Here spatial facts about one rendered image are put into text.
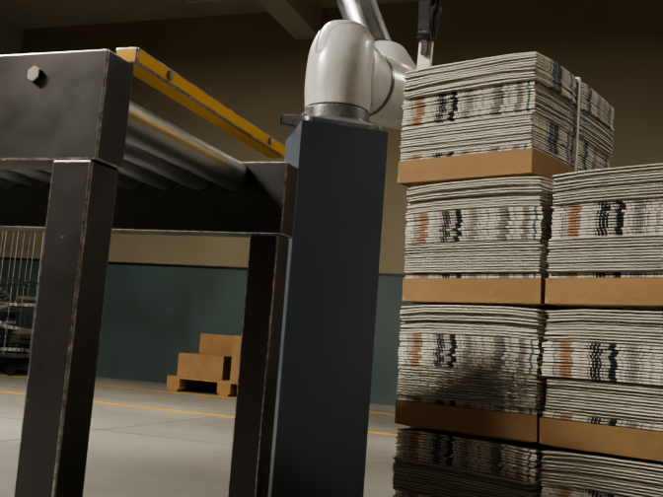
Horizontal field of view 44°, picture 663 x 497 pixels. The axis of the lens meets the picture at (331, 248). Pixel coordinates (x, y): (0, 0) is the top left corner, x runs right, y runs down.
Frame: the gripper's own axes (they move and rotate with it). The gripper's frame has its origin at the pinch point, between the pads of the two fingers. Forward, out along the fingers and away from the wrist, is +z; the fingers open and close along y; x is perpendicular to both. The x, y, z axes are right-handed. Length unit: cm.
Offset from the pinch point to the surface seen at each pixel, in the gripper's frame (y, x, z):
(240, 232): -57, 12, 45
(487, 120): -27.4, -20.7, 19.4
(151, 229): -58, 29, 46
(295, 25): 606, 312, -200
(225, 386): 505, 298, 168
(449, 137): -25.2, -13.3, 22.4
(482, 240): -31, -23, 42
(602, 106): -1.6, -39.0, 10.7
